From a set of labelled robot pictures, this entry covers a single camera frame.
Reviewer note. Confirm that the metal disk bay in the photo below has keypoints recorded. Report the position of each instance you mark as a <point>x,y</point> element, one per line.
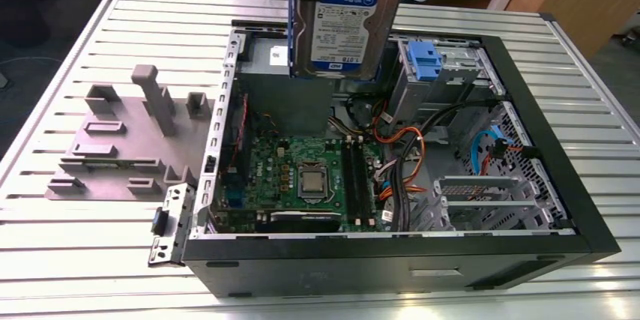
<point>489,204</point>

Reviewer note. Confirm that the CPU socket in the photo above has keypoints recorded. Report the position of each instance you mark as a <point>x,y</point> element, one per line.
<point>312,165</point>

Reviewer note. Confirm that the grey power supply unit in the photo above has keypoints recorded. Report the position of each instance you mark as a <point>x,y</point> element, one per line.
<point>284,110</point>

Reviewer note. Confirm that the grey parts rack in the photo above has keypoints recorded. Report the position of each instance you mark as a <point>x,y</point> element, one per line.
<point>134,140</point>

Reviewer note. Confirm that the hard disk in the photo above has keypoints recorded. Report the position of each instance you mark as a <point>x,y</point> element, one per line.
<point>344,35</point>

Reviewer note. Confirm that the black chair base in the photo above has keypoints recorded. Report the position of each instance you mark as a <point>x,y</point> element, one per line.
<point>626,35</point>

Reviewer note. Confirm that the green motherboard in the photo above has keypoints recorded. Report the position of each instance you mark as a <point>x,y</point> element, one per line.
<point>269,155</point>

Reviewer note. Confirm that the metal drive cage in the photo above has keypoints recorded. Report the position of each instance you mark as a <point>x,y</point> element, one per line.
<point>424,99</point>

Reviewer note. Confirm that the black graphics card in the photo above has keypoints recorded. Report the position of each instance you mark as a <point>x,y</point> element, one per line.
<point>300,222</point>

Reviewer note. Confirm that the green RAM stick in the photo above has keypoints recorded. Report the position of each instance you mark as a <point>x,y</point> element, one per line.
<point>106,165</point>

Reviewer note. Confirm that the black PC case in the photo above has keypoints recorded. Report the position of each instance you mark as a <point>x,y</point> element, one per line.
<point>349,271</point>

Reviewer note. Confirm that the black RAM slot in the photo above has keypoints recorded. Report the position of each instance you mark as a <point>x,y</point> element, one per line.
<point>364,181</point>
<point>350,181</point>

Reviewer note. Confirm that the silver CPU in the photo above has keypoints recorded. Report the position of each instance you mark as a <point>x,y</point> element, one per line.
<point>313,181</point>

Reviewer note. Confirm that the blue drive latch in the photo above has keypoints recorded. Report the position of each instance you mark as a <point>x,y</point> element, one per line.
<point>424,61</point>

